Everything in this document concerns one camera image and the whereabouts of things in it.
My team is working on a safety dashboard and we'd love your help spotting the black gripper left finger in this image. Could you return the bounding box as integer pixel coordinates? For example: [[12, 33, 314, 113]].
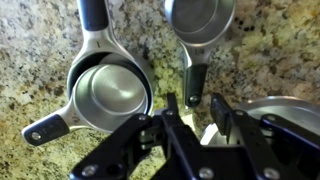
[[164, 93, 199, 180]]

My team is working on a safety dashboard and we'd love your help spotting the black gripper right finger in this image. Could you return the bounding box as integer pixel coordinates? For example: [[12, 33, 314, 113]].
[[210, 93, 284, 180]]

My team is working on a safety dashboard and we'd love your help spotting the medium steel measuring cup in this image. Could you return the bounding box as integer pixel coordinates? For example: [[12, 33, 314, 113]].
[[21, 64, 148, 146]]

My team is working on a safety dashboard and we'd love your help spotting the small steel measuring cup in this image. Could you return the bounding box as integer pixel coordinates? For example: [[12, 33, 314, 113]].
[[164, 0, 236, 108]]

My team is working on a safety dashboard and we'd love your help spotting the large steel measuring cup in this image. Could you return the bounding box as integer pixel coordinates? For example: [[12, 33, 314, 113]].
[[67, 0, 154, 113]]

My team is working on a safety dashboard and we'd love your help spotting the steel mixing bowl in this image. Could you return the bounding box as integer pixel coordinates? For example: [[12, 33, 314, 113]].
[[200, 96, 320, 149]]

